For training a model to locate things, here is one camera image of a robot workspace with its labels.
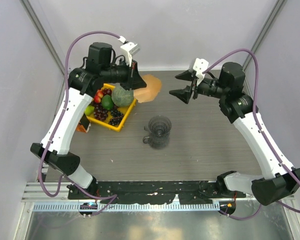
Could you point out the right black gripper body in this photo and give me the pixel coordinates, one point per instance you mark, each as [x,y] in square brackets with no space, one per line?
[196,88]

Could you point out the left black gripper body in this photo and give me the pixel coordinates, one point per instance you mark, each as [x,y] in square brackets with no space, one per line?
[131,75]

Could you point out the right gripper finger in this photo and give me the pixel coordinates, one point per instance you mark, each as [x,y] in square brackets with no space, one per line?
[182,94]
[186,76]

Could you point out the brown paper coffee filter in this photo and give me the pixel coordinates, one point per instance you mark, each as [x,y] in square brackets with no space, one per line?
[148,93]

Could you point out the clear glass coffee server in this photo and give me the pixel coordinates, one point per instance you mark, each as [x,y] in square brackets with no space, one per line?
[156,142]

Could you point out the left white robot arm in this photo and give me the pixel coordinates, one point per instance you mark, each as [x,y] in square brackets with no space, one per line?
[83,83]

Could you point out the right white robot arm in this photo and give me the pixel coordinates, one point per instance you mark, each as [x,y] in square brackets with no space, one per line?
[279,178]

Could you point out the orange coffee filter box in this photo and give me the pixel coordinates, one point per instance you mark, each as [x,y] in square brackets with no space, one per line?
[83,124]

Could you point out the green netted melon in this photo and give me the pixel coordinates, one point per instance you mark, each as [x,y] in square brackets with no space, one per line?
[122,97]

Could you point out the yellow plastic fruit tray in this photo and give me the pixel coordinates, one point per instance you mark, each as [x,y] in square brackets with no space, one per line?
[125,110]

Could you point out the red cherry bunch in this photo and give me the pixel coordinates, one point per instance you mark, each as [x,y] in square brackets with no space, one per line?
[98,96]

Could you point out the black grape bunch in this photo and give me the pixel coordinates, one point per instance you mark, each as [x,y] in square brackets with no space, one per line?
[116,116]

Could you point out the dark red grape bunch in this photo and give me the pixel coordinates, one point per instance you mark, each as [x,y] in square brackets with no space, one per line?
[101,113]

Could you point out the green pear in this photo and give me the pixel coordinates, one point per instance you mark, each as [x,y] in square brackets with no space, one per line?
[89,110]

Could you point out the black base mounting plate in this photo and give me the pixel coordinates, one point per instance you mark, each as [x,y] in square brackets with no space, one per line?
[162,192]

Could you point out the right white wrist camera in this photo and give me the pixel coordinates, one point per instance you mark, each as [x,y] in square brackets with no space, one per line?
[199,66]

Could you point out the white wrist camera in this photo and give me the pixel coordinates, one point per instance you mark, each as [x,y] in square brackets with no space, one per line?
[128,49]
[199,66]

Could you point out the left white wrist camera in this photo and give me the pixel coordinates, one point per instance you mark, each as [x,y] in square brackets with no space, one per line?
[128,49]

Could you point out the aluminium frame rail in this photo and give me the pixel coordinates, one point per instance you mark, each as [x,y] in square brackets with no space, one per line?
[34,193]

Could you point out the white slotted cable duct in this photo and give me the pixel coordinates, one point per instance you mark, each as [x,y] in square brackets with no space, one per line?
[80,207]

